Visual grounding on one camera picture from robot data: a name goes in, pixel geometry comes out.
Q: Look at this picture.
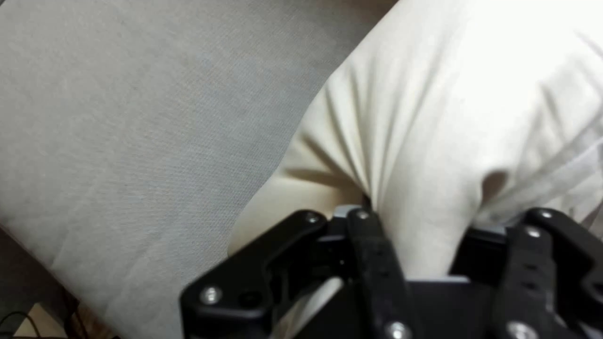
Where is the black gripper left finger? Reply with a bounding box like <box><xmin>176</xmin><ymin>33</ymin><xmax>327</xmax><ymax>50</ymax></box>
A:
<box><xmin>178</xmin><ymin>206</ymin><xmax>417</xmax><ymax>339</ymax></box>

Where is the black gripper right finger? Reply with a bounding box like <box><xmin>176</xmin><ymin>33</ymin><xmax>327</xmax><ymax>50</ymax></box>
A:
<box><xmin>451</xmin><ymin>206</ymin><xmax>603</xmax><ymax>339</ymax></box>

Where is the small cream pillow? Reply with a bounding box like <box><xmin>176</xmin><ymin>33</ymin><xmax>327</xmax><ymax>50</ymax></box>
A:
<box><xmin>225</xmin><ymin>0</ymin><xmax>603</xmax><ymax>284</ymax></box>

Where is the grey fabric sofa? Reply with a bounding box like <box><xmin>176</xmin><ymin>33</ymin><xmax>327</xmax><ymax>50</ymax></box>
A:
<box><xmin>0</xmin><ymin>0</ymin><xmax>400</xmax><ymax>339</ymax></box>

